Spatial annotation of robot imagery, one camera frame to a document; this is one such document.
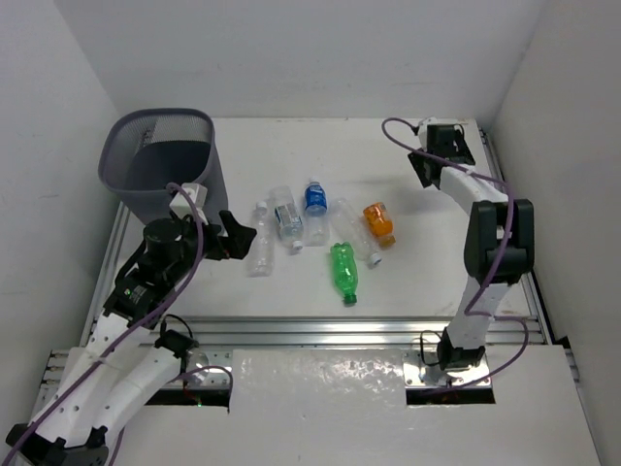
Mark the clear bottle lying diagonal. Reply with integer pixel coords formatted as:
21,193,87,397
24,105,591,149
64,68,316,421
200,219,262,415
329,198,382,268

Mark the orange plastic bottle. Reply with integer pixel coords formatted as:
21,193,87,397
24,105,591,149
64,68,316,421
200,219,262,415
363,202,396,249

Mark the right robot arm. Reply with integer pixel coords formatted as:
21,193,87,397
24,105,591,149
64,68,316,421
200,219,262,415
409,118,535,376

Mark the green plastic bottle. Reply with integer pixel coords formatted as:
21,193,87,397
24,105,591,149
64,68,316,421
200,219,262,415
330,242,358,306

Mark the aluminium rail frame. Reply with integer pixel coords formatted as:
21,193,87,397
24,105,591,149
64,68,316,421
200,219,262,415
36,120,581,404

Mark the clear bottle blue label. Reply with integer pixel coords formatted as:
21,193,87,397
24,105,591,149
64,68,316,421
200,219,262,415
304,178,330,247

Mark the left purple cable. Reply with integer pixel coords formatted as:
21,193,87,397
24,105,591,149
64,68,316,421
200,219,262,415
2,183,234,466

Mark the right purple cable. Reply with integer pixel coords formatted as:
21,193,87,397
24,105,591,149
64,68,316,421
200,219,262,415
381,116,530,389

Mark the grey mesh waste bin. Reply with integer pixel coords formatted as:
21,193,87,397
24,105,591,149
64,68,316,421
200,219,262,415
98,108,228,224

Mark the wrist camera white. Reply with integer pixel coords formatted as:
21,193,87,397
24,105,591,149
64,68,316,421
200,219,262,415
416,116,439,150
169,183,208,222

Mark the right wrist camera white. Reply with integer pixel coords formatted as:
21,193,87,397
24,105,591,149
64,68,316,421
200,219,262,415
416,116,439,150

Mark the purple cable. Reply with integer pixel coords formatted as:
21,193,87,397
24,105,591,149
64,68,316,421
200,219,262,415
2,183,234,466
381,116,530,389

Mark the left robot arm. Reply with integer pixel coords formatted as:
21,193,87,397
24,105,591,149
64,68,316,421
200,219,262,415
6,211,256,465

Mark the clear bottle grey label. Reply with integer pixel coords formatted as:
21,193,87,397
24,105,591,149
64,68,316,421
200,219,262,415
270,185,304,253

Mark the clear bottle white cap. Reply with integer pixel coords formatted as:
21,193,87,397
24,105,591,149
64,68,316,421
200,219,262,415
247,201,275,278

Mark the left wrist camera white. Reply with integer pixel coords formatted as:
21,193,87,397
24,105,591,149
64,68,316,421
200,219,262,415
169,183,208,222

